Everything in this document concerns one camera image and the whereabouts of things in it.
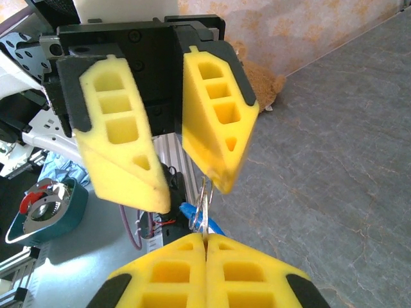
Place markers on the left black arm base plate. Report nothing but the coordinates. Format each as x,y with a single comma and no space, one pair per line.
173,192

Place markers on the silver round metal part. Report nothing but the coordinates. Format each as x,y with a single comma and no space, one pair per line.
43,208

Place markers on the light blue cloth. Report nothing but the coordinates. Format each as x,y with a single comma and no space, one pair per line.
67,167

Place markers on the aluminium front frame rail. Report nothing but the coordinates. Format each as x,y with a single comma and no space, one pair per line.
167,150

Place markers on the metal split keyring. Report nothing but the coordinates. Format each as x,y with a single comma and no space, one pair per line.
212,195

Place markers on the small metal key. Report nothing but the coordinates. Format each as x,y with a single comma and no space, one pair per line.
203,224

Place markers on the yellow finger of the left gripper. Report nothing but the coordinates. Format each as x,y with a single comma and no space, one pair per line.
205,138
122,173

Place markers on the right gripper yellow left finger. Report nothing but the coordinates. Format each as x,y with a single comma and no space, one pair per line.
160,288

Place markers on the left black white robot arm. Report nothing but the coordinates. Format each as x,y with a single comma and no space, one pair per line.
54,141

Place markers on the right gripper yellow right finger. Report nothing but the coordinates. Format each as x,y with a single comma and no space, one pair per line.
250,288

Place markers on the brown teddy bear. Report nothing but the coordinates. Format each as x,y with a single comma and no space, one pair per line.
263,83

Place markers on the teal plastic bin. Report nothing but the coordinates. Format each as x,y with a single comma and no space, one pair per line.
69,215

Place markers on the blue plastic key tag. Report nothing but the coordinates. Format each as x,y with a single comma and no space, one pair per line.
185,208

